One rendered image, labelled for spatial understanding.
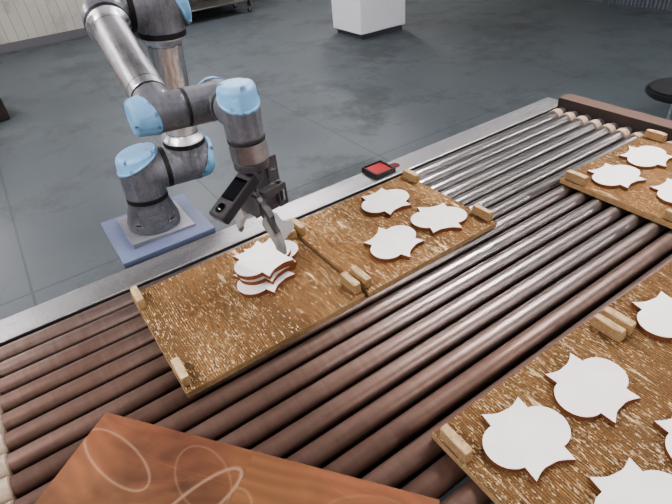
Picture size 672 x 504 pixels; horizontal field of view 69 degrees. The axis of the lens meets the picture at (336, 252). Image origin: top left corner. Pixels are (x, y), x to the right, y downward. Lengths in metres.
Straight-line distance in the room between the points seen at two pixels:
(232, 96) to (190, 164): 0.57
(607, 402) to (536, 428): 0.13
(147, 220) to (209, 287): 0.41
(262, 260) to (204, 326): 0.19
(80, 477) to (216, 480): 0.19
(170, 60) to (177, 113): 0.39
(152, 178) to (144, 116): 0.48
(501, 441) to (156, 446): 0.51
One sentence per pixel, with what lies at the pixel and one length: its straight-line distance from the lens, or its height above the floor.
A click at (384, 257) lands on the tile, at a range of 1.15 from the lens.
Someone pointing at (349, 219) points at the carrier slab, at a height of 0.94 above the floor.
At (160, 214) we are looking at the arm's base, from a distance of 1.50.
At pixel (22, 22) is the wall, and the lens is 9.53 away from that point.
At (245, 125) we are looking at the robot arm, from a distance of 0.96.
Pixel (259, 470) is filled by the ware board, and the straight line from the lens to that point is 0.72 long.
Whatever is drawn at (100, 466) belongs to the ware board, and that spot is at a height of 1.04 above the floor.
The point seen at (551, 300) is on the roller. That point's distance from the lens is 1.13.
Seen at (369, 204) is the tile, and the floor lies 0.95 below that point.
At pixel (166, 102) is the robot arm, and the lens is 1.01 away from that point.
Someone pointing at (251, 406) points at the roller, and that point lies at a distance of 0.93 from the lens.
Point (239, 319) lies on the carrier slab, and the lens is 1.06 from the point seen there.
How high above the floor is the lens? 1.65
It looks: 37 degrees down
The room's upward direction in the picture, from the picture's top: 6 degrees counter-clockwise
